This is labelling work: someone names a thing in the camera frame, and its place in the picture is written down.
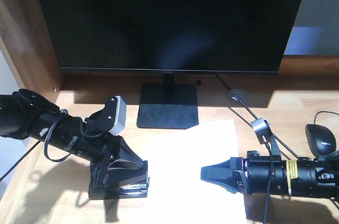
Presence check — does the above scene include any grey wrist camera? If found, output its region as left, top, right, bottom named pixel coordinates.
left=102, top=96, right=127, bottom=136
left=251, top=118, right=272, bottom=145

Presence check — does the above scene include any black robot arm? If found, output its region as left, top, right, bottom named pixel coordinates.
left=1, top=89, right=149, bottom=194

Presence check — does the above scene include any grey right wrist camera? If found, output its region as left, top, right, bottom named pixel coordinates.
left=251, top=118, right=272, bottom=145

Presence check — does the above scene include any black monitor cable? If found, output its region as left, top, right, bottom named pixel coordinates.
left=215, top=75, right=300, bottom=159

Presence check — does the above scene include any black monitor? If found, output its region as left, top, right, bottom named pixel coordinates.
left=39, top=0, right=301, bottom=129

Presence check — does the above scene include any white paper sheet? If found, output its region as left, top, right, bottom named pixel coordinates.
left=118, top=120, right=247, bottom=223

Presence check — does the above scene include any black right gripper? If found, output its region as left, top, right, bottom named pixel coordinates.
left=201, top=151, right=288, bottom=195

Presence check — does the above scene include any black stapler with orange button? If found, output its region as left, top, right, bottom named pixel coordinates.
left=88, top=173, right=149, bottom=200

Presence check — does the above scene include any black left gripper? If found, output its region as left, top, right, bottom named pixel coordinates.
left=30, top=110, right=148, bottom=190

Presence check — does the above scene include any black computer mouse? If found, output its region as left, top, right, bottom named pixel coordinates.
left=305, top=124, right=336, bottom=157

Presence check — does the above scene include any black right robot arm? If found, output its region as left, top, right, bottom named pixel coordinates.
left=201, top=151, right=338, bottom=199

